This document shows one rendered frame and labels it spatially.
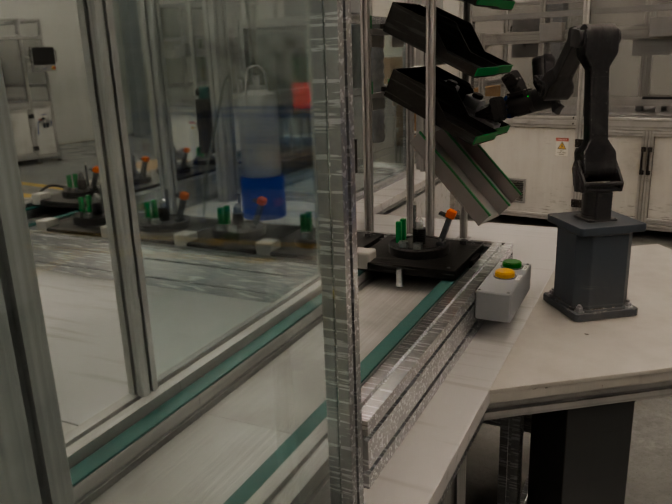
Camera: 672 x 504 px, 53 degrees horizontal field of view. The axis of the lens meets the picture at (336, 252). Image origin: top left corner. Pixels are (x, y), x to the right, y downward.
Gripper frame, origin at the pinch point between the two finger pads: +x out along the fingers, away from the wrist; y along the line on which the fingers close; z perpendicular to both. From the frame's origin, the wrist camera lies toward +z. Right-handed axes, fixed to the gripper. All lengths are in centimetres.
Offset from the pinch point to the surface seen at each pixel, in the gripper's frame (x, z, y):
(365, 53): 18.5, 21.1, 24.7
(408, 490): -25, -46, 105
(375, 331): -2, -35, 74
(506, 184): 3.7, -20.8, -8.7
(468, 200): 2.3, -20.2, 18.7
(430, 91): 4.6, 7.9, 21.8
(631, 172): 59, -65, -358
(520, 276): -18, -34, 43
